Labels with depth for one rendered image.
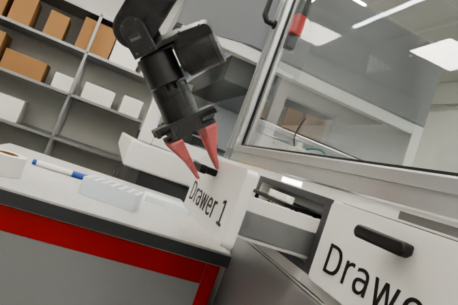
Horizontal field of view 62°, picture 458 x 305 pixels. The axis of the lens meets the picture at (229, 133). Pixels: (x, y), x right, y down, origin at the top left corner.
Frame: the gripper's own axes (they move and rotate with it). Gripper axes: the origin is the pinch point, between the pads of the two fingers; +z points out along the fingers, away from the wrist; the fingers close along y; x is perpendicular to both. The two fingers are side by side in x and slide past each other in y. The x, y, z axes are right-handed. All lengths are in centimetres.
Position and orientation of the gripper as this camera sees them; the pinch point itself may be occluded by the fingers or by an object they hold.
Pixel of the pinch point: (206, 169)
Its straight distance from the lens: 62.3
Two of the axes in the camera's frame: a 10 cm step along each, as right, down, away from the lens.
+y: 8.7, -4.2, 2.5
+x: -2.9, -0.2, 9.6
